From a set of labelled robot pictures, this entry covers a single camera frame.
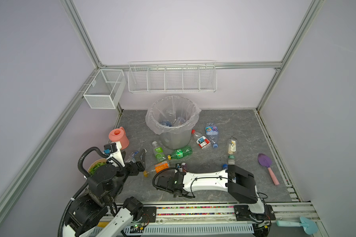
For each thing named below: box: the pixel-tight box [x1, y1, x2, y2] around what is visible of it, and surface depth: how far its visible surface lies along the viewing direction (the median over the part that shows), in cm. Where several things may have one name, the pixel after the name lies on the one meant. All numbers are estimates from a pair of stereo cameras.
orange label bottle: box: [143, 160, 170, 178], surface depth 87 cm
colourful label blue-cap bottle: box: [205, 122, 220, 149], surface depth 104 cm
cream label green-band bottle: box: [227, 136, 238, 165], surface depth 94 cm
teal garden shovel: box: [276, 216, 319, 236], surface depth 71 cm
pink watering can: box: [108, 126, 130, 150], surface depth 94 cm
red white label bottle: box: [191, 129, 212, 150], surface depth 101 cm
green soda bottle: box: [167, 145, 193, 160], surface depth 94 cm
